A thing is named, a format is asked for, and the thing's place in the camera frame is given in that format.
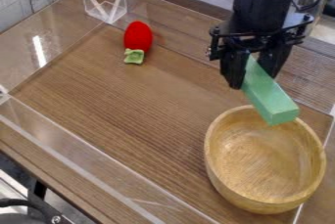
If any clear acrylic corner bracket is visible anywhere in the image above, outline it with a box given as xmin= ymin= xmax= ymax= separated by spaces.
xmin=83 ymin=0 xmax=127 ymax=24

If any red plush strawberry toy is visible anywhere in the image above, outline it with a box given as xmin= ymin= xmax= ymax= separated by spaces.
xmin=123 ymin=21 xmax=153 ymax=65

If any clear acrylic tray wall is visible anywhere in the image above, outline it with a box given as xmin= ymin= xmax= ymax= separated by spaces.
xmin=0 ymin=86 xmax=218 ymax=224

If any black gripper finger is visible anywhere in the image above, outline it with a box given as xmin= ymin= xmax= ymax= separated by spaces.
xmin=220 ymin=50 xmax=250 ymax=90
xmin=257 ymin=44 xmax=292 ymax=78

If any black table leg frame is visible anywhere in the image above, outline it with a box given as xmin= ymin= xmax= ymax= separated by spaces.
xmin=0 ymin=180 xmax=76 ymax=224

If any brown wooden bowl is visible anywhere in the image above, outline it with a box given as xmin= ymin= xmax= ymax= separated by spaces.
xmin=203 ymin=106 xmax=325 ymax=214

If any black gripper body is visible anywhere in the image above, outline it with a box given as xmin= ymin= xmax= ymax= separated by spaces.
xmin=205 ymin=13 xmax=313 ymax=61

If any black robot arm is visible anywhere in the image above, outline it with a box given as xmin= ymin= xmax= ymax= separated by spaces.
xmin=206 ymin=0 xmax=312 ymax=89

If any green stick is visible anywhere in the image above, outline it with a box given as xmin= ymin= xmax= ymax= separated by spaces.
xmin=241 ymin=57 xmax=300 ymax=125

